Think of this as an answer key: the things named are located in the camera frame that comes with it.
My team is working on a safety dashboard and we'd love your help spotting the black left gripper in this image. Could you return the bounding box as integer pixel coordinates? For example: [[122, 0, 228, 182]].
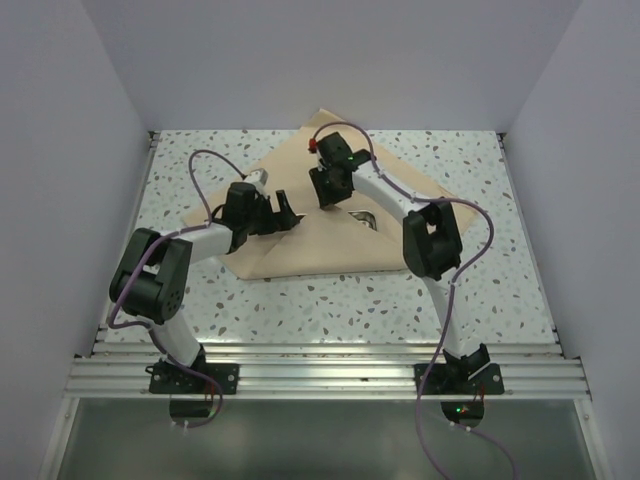
[[243, 190, 298, 236]]

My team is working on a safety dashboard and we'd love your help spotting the stainless steel tray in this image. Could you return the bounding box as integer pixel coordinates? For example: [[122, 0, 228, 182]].
[[349, 210, 377, 231]]

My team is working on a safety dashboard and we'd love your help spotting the beige cloth mat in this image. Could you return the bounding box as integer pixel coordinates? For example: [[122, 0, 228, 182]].
[[182, 106, 476, 284]]

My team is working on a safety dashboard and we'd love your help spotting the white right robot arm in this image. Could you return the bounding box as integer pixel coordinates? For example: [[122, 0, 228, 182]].
[[308, 132, 490, 393]]

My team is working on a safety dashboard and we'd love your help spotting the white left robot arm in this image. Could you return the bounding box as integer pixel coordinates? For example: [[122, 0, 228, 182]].
[[107, 181, 302, 393]]

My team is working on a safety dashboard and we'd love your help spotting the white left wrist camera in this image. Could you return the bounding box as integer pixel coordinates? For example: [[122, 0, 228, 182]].
[[243, 168, 268, 196]]

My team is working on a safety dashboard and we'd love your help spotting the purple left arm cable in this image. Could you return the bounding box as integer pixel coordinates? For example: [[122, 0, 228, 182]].
[[107, 149, 251, 431]]

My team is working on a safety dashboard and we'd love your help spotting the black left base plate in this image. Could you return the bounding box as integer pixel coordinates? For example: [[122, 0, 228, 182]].
[[145, 361, 240, 395]]

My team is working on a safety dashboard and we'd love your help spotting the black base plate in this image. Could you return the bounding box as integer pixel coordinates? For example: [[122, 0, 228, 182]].
[[422, 363, 505, 396], [145, 361, 240, 395]]

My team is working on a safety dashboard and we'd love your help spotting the aluminium rail frame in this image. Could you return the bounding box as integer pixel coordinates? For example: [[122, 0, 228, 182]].
[[42, 131, 611, 479]]

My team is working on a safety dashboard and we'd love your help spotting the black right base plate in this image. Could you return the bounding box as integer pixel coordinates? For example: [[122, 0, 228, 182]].
[[422, 363, 505, 396]]

